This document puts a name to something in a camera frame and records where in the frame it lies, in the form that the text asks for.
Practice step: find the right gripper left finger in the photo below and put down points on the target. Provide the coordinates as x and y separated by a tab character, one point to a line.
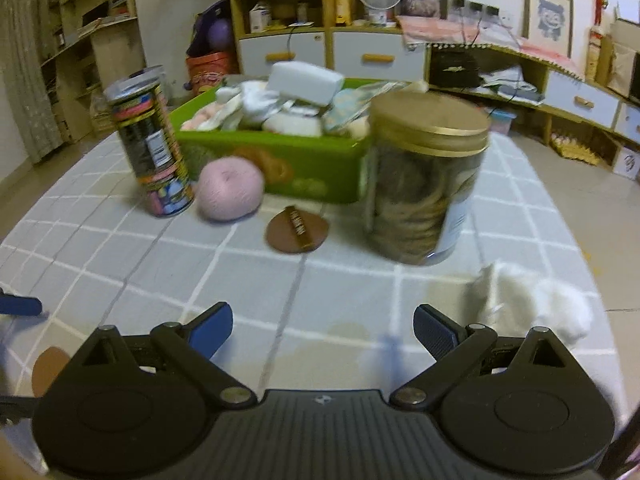
190	348

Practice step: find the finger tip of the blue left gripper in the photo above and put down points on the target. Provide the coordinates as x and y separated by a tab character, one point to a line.
18	305

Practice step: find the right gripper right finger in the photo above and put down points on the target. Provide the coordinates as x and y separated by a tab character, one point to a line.
457	351

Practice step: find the white sock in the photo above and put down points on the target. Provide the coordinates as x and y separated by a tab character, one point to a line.
512	299

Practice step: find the white foam block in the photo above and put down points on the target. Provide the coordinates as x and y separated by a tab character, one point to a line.
306	82

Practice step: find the grey checked table mat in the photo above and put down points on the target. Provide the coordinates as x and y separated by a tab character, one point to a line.
338	318

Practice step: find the brown round coaster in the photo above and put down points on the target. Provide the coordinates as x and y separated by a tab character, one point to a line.
294	231

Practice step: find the pink yarn ball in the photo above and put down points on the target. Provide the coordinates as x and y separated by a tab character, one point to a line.
229	188

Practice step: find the glass jar gold lid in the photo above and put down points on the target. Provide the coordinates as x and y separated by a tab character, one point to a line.
426	152

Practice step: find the green plastic bin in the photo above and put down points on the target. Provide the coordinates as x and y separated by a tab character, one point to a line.
290	149

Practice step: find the clear storage box blue lid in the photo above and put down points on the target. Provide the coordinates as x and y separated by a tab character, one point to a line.
501	120

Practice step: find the egg tray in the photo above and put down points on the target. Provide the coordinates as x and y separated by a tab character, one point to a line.
570	148

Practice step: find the pink plush towel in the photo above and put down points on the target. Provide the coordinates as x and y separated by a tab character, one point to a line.
211	116

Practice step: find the black snack can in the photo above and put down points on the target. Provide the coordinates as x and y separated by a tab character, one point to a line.
139	111

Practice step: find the white cloth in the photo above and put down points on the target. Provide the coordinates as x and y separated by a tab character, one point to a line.
246	106

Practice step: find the long wooden tv cabinet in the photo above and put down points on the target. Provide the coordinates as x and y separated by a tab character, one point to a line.
545	100

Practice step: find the orange cartoon bucket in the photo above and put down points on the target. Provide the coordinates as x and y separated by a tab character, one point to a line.
207	71

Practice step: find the left wooden bookshelf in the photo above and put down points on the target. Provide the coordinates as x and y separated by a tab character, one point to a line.
94	43

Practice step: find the black bag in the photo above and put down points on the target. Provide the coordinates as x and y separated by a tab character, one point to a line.
453	69

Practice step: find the pink checked cloth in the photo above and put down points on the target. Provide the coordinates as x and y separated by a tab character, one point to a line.
481	35

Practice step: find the purple ball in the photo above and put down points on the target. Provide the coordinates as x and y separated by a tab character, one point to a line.
220	36

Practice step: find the framed cartoon picture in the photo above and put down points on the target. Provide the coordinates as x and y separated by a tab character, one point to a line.
549	24

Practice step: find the wooden shelf cabinet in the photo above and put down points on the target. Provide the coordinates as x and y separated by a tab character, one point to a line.
271	31

